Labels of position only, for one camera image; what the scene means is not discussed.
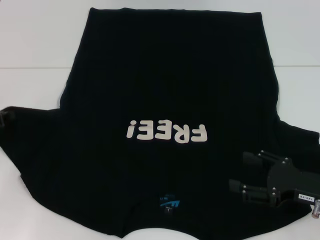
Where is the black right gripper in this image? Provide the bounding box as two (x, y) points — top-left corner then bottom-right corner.
(228, 150), (315, 204)

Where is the black shirt with FREE print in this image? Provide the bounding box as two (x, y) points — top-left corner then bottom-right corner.
(0, 6), (320, 240)

